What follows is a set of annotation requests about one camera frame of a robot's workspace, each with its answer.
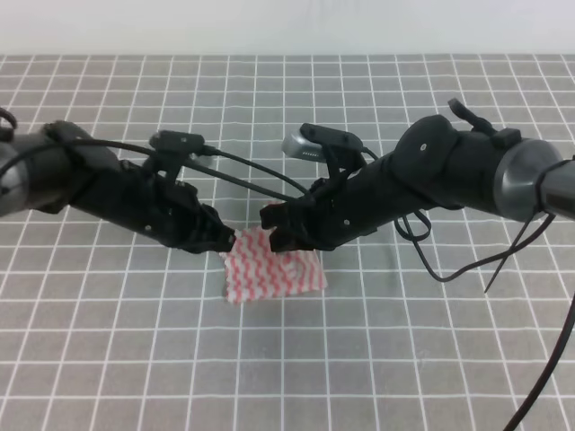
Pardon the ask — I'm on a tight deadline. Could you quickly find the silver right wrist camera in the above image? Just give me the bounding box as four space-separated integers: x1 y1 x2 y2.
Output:
281 123 367 178

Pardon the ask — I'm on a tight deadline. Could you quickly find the black left camera cable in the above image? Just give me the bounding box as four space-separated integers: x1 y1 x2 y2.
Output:
0 139 311 203

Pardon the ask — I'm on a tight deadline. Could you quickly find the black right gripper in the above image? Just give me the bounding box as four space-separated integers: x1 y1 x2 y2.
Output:
260 170 386 252

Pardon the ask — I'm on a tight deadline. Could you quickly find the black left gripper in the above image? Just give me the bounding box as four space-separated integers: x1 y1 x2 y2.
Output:
125 170 235 254

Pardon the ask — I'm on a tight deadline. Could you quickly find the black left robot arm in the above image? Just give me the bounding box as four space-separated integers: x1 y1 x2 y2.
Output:
1 110 235 254

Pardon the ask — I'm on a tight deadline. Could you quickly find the pink white wavy striped towel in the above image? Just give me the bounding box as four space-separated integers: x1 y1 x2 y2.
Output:
220 225 328 303

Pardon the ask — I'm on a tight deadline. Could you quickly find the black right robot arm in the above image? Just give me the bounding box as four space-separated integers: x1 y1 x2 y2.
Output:
260 100 574 252

